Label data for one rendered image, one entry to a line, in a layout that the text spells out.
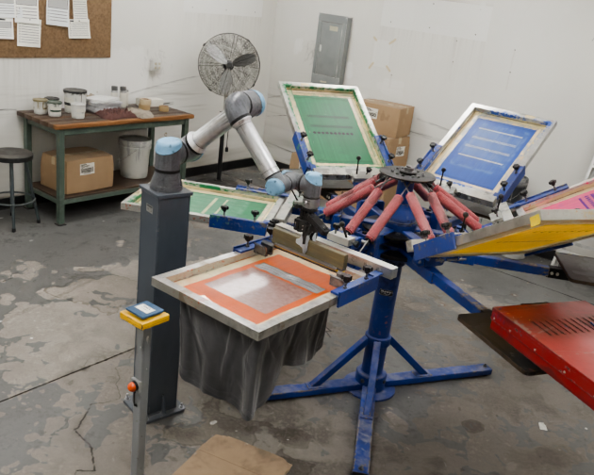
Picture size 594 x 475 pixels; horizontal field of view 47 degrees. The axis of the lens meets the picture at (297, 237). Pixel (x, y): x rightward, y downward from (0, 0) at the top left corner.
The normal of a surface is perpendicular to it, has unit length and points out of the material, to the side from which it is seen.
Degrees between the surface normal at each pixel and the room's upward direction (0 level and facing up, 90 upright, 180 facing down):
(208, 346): 92
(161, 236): 90
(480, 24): 90
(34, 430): 0
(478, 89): 90
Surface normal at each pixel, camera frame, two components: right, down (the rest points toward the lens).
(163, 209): 0.63, 0.34
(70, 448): 0.12, -0.93
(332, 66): -0.62, 0.20
